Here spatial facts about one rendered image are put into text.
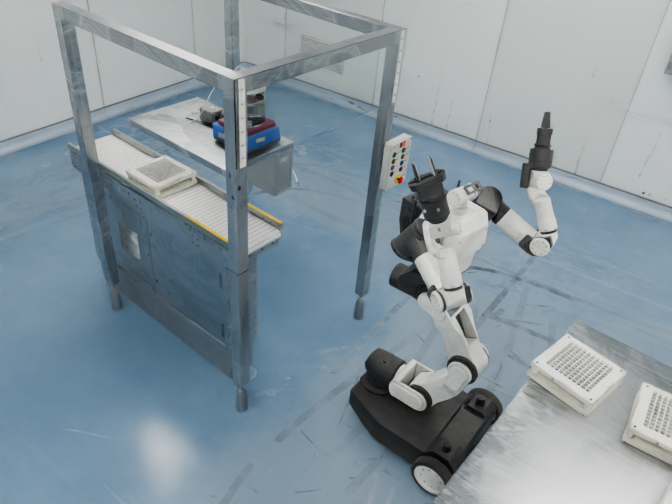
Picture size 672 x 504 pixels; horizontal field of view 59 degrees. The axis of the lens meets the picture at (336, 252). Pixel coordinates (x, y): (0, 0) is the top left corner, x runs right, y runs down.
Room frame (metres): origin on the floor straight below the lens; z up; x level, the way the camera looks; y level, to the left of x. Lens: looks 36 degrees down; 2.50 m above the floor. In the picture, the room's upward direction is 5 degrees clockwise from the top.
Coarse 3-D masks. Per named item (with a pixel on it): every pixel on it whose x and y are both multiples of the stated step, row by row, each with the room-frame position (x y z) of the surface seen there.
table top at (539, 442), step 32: (576, 320) 1.88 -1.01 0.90; (608, 352) 1.71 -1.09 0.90; (640, 352) 1.73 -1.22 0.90; (640, 384) 1.56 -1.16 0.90; (512, 416) 1.35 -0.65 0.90; (544, 416) 1.36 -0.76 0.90; (576, 416) 1.38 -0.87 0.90; (608, 416) 1.39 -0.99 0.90; (480, 448) 1.21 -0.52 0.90; (512, 448) 1.22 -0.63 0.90; (544, 448) 1.23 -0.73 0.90; (576, 448) 1.24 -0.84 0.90; (608, 448) 1.26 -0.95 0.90; (480, 480) 1.09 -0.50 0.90; (512, 480) 1.10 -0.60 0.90; (544, 480) 1.11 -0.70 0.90; (576, 480) 1.12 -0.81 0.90; (608, 480) 1.13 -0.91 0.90; (640, 480) 1.15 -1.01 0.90
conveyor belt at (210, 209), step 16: (96, 144) 2.93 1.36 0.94; (112, 144) 2.94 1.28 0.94; (128, 144) 2.96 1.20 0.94; (112, 160) 2.77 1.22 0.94; (128, 160) 2.78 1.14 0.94; (144, 160) 2.80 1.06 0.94; (192, 192) 2.52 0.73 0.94; (208, 192) 2.54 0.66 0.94; (192, 208) 2.38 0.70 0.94; (208, 208) 2.39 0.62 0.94; (224, 208) 2.41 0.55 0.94; (208, 224) 2.26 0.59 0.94; (224, 224) 2.27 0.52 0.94; (256, 224) 2.30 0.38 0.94; (256, 240) 2.17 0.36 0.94; (272, 240) 2.22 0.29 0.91
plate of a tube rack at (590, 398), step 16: (544, 352) 1.60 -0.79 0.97; (592, 352) 1.62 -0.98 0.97; (544, 368) 1.52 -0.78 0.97; (560, 368) 1.53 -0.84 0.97; (576, 368) 1.53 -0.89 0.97; (592, 368) 1.54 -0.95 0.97; (608, 368) 1.55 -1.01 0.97; (560, 384) 1.46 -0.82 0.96; (576, 384) 1.46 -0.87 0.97; (608, 384) 1.47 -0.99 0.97; (592, 400) 1.39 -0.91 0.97
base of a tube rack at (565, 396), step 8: (536, 376) 1.52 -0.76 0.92; (544, 376) 1.52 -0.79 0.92; (544, 384) 1.49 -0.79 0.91; (552, 384) 1.49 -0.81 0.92; (616, 384) 1.52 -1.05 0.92; (552, 392) 1.47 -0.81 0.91; (560, 392) 1.45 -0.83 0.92; (568, 392) 1.46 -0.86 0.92; (608, 392) 1.48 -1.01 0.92; (568, 400) 1.43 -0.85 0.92; (576, 400) 1.42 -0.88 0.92; (600, 400) 1.44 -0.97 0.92; (576, 408) 1.40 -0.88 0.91; (592, 408) 1.40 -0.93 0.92; (584, 416) 1.38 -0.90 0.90
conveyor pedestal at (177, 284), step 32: (128, 224) 2.65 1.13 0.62; (160, 224) 2.45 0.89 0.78; (128, 256) 2.68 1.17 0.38; (160, 256) 2.48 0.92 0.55; (192, 256) 2.32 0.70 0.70; (256, 256) 2.31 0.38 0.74; (128, 288) 2.73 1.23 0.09; (160, 288) 2.51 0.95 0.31; (192, 288) 2.33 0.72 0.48; (224, 288) 2.17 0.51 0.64; (256, 288) 2.31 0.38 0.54; (160, 320) 2.55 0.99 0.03; (192, 320) 2.35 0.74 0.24; (224, 320) 2.18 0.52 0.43; (256, 320) 2.31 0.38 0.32; (224, 352) 2.21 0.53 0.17
